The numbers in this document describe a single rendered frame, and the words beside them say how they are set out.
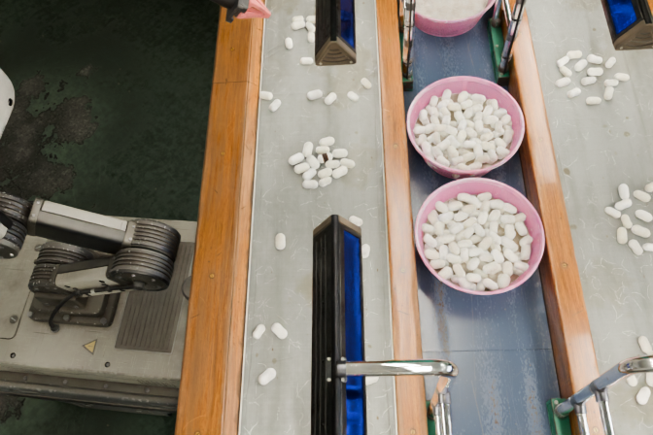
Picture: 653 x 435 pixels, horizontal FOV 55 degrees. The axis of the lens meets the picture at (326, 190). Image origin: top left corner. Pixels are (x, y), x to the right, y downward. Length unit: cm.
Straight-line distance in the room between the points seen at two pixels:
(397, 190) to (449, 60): 47
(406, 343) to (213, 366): 38
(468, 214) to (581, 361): 37
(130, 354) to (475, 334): 84
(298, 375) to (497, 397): 40
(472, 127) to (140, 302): 94
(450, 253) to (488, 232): 10
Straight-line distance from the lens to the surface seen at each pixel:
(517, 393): 137
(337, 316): 93
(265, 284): 135
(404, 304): 129
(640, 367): 97
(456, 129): 151
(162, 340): 166
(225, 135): 152
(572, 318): 134
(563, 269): 137
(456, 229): 138
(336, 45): 119
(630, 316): 140
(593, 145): 155
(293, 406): 128
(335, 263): 95
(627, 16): 132
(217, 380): 129
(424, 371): 90
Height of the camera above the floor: 199
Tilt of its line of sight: 61 degrees down
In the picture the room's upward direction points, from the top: 10 degrees counter-clockwise
